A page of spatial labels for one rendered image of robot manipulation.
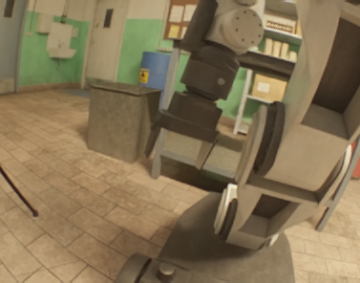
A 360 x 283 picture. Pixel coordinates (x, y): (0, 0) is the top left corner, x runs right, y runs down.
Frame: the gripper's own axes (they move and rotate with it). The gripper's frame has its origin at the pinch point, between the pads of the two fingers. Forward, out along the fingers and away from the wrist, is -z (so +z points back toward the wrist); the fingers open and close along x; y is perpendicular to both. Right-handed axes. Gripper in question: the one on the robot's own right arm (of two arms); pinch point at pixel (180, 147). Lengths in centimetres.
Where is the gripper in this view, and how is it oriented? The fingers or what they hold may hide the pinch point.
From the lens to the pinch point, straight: 37.8
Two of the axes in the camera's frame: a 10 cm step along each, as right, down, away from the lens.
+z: 3.6, -9.0, -2.3
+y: 3.4, 3.6, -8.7
